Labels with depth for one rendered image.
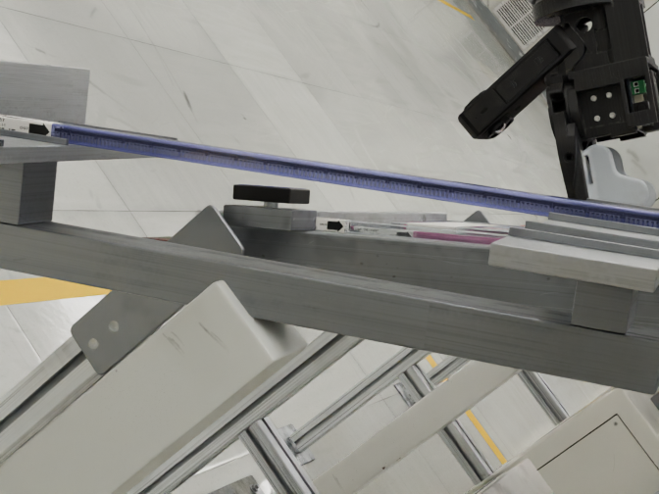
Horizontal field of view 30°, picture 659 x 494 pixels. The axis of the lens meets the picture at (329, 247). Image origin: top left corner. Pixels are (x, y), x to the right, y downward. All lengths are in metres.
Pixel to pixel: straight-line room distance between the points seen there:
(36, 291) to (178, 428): 1.49
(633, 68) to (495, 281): 0.20
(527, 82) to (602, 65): 0.06
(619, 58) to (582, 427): 1.49
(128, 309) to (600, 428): 1.54
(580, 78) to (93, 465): 0.47
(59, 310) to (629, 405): 1.07
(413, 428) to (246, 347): 1.36
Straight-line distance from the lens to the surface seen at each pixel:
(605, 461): 2.43
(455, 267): 0.94
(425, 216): 1.56
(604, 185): 0.99
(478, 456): 2.44
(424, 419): 2.06
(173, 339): 0.75
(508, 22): 10.13
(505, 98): 1.01
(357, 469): 2.12
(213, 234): 0.96
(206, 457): 1.84
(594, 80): 0.98
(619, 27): 1.00
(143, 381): 0.76
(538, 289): 0.92
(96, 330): 1.02
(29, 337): 2.13
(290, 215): 0.95
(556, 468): 2.45
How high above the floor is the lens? 1.11
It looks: 18 degrees down
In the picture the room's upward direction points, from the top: 50 degrees clockwise
